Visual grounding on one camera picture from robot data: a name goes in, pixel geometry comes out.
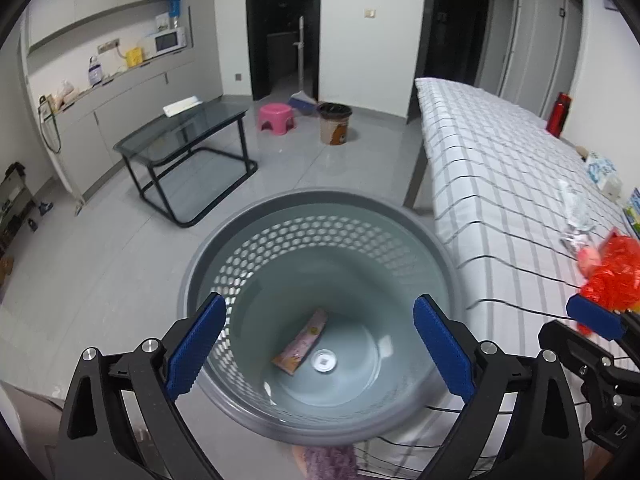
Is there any brown trash bin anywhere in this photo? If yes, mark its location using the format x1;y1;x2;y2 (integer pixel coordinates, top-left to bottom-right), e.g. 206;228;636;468
317;102;352;145

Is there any white checked tablecloth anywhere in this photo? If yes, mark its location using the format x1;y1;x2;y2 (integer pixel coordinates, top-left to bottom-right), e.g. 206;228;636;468
349;77;640;480

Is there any white tissue box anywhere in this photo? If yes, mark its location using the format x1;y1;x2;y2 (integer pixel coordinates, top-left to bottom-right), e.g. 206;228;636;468
585;152;623;202

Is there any grey perforated waste basket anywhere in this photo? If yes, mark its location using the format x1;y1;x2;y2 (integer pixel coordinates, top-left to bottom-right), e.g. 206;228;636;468
178;188;463;445

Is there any white microwave oven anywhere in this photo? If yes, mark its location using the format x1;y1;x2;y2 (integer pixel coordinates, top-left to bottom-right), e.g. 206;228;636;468
145;27;186;58

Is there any grey wall cabinet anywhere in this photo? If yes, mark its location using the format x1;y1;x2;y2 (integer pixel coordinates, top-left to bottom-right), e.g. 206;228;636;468
20;0;222;200

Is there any red thermos bottle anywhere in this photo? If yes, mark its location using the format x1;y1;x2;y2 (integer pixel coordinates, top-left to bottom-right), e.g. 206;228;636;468
546;92;572;138

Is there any pink plastic stool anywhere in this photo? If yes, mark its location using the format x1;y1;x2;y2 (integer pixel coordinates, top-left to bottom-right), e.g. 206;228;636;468
257;103;295;136

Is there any white bottle on counter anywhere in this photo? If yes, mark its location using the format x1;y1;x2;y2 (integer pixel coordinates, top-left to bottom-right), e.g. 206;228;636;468
88;55;104;88

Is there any black glass coffee table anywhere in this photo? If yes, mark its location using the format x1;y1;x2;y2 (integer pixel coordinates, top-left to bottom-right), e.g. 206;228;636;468
114;100;258;229

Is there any yellow box on counter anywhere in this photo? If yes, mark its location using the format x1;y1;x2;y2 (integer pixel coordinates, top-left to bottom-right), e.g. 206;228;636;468
125;47;144;68

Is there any clear plastic wrapper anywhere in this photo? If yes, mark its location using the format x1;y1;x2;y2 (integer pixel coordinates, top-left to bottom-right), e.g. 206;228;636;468
558;179;594;256

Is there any pink snack wrapper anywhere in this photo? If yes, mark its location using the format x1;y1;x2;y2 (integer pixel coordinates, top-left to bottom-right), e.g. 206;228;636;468
271;309;328;376

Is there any pink pig toy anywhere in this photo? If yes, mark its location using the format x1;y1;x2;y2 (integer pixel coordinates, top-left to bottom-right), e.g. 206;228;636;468
576;246;601;278

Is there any broom with dustpan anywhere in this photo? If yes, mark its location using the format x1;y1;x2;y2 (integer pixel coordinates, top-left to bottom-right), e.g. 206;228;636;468
288;16;317;115

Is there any purple cloth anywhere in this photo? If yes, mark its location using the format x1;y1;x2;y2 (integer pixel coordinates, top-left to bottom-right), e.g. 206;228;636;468
292;445;360;480

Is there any red crinkled plastic bag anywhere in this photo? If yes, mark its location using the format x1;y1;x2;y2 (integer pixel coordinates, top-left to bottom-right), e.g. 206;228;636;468
579;229;640;313

